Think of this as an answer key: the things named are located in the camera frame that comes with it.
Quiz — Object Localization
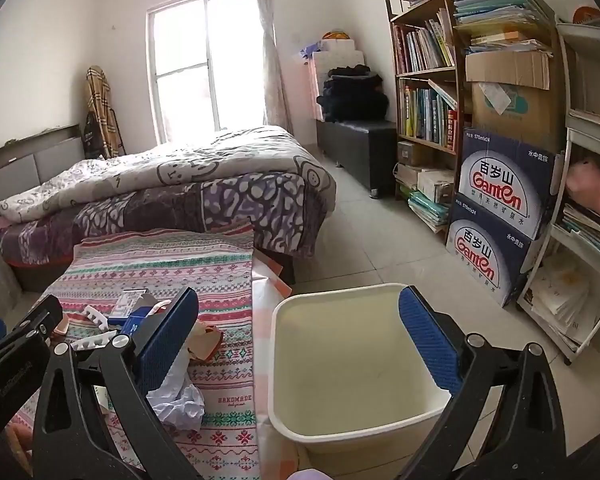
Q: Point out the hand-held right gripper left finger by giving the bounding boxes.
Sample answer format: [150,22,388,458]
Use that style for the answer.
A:
[32,286,203,480]

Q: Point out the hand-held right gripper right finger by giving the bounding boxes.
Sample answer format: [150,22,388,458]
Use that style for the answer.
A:
[397,285,566,480]

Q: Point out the beige red snack wrapper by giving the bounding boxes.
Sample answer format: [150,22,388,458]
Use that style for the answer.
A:
[186,321,224,362]

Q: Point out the dark blue carton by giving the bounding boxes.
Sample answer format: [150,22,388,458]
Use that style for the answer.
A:
[107,310,148,338]

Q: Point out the cream plastic waste bin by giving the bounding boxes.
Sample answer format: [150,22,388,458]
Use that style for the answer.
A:
[267,282,453,456]

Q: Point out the white blue printed box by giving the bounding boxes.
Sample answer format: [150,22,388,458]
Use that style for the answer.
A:
[115,288,152,316]

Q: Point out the striped patterned tablecloth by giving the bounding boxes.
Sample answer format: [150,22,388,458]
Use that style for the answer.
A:
[10,228,261,480]

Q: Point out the blue water carton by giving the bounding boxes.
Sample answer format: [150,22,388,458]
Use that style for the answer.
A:
[457,127,561,241]
[445,192,546,308]

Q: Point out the pink checkered table cover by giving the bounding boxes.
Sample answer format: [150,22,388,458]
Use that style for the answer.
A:
[250,247,301,480]

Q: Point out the stack of books on floor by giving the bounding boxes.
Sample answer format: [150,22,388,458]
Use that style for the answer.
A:
[406,189,452,234]

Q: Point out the purple patterned bedsheet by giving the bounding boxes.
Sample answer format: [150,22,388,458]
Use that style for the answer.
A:
[0,171,332,267]

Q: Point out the pile of white papers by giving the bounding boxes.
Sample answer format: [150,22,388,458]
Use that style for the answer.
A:
[524,250,595,353]

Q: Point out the grey bed headboard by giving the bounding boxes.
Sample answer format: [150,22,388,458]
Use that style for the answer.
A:
[0,124,87,218]

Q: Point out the small cardboard boxes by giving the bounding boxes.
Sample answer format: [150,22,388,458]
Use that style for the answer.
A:
[394,140,455,203]

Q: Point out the white cartoon print quilt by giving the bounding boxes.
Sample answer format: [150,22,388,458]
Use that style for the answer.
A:
[0,126,337,224]

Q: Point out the black bag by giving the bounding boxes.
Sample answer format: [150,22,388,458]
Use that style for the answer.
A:
[82,110,107,159]

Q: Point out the black storage bench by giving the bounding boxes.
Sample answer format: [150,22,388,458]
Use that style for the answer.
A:
[315,120,399,197]

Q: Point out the yellow plaid cloth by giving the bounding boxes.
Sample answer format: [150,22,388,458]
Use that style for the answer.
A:
[84,65,125,159]

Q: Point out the pink plush toy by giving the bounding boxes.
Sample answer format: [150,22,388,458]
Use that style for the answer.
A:
[564,157,600,222]

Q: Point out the row of green spine books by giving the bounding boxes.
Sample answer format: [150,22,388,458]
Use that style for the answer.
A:
[400,80,458,145]

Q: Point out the wooden bookshelf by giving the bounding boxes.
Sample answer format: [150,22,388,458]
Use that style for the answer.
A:
[381,0,470,203]

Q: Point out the white shelf unit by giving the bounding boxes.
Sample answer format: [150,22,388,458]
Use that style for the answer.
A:
[516,7,600,367]

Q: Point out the brown cardboard box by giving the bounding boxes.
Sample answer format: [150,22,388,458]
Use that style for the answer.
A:
[462,50,567,157]

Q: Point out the pile of dark clothes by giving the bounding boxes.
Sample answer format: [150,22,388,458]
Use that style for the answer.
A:
[315,65,390,123]

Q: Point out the window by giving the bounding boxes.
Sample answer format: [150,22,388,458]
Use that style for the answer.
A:
[146,0,267,145]

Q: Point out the row of upright books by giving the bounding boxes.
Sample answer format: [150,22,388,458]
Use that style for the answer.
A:
[394,12,456,75]

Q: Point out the pale curtain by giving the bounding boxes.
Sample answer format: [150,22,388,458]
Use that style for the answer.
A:
[251,0,294,135]

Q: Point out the white foam boards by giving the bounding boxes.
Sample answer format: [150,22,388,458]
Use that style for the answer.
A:
[306,39,367,122]

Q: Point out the stack of teal papers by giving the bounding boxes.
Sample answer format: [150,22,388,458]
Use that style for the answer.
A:
[449,0,555,57]

